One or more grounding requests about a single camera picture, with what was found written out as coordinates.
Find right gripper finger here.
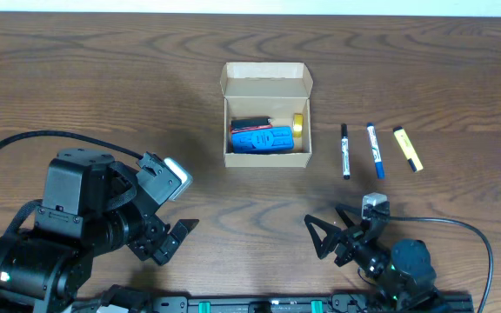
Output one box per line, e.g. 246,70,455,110
335,203,362,229
304,213,344,261

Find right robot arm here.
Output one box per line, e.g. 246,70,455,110
304,201,451,312

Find black mounting rail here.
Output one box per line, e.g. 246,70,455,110
71,284,474,313

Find yellow clear tape roll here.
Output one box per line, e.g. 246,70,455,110
292,113,304,138

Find blue whiteboard marker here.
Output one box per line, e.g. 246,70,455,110
366,123,385,179

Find yellow highlighter pen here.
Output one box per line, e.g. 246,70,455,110
393,126,424,172

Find black whiteboard marker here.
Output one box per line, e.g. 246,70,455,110
341,123,351,180

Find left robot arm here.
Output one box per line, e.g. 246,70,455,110
0,149,197,312

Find open cardboard box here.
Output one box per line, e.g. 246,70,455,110
220,62,313,168

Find red black stapler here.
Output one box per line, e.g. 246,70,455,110
230,117,272,133

